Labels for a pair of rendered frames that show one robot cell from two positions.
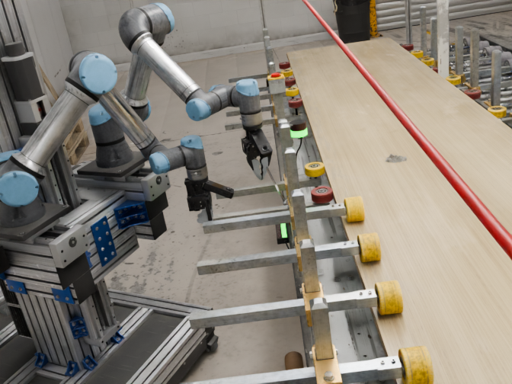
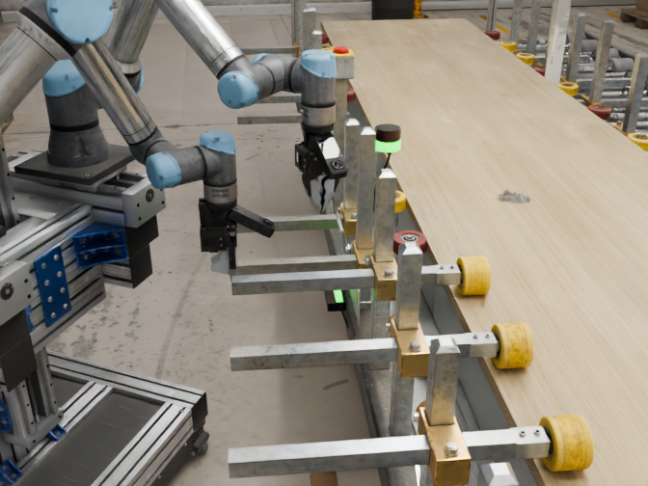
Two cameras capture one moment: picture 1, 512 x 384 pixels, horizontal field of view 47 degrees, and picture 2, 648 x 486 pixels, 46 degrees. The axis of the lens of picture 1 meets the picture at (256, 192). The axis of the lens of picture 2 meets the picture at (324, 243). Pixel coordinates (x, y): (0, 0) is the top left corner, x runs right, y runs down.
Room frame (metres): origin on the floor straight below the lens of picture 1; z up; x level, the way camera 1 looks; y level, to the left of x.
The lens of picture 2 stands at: (0.39, 0.19, 1.72)
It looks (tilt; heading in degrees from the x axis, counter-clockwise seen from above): 27 degrees down; 352
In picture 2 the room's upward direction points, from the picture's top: straight up
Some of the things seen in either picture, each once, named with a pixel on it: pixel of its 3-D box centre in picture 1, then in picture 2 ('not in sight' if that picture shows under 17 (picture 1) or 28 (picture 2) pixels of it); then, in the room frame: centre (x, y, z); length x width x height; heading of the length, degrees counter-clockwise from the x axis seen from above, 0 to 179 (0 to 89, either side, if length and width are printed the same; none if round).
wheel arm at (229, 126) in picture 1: (262, 122); (293, 119); (3.20, -0.10, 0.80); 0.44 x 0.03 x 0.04; 87
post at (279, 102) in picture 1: (283, 140); (339, 150); (2.50, -0.16, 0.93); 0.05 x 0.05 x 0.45; 87
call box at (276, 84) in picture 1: (276, 84); (340, 65); (2.50, -0.16, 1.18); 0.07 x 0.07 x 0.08; 87
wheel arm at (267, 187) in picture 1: (268, 188); (317, 223); (2.20, -0.05, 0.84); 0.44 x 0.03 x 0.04; 87
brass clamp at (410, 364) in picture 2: (305, 251); (408, 342); (1.47, -0.11, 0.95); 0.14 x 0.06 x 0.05; 177
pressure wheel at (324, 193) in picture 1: (322, 203); (408, 256); (1.94, -0.24, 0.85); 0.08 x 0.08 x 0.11
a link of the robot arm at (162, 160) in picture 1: (165, 159); (172, 165); (1.94, 0.30, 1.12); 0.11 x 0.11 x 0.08; 26
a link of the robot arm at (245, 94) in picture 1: (248, 96); (316, 78); (1.98, -0.02, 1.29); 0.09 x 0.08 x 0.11; 52
